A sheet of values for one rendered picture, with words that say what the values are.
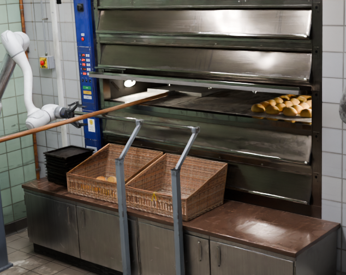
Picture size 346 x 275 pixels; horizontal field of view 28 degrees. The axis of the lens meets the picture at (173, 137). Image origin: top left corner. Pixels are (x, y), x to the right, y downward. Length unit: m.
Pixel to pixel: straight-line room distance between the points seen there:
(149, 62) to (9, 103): 1.47
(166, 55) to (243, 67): 0.67
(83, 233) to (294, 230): 1.62
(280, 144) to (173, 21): 1.14
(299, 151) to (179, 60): 1.08
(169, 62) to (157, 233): 1.20
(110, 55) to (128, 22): 0.33
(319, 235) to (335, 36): 1.17
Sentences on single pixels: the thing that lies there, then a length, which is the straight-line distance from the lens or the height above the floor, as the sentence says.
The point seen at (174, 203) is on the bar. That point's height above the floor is 0.74.
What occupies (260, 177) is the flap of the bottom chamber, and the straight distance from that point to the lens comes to 4.59.
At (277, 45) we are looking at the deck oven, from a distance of 4.33.
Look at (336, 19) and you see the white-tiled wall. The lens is 4.12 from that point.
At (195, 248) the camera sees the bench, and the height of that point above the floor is 0.44.
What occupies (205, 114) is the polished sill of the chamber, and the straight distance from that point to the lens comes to 4.72.
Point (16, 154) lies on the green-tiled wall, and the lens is 6.01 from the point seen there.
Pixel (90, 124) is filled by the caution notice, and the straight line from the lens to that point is 5.48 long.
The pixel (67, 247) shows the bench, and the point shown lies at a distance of 5.26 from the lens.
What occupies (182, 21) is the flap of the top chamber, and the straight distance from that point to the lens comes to 4.74.
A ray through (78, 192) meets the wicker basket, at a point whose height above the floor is 0.60.
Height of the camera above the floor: 2.14
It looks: 14 degrees down
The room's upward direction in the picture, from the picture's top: 3 degrees counter-clockwise
